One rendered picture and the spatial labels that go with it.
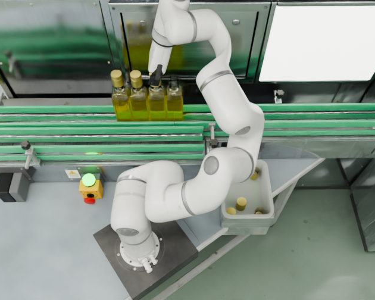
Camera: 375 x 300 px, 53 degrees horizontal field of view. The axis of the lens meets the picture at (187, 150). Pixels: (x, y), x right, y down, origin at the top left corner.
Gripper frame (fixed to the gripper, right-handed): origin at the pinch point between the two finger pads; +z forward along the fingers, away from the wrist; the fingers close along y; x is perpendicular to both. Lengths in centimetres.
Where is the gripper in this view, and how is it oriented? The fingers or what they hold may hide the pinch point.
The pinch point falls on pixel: (155, 75)
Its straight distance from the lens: 117.0
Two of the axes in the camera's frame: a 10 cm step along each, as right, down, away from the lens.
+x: 9.7, 1.4, 2.2
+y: 0.0, 8.4, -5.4
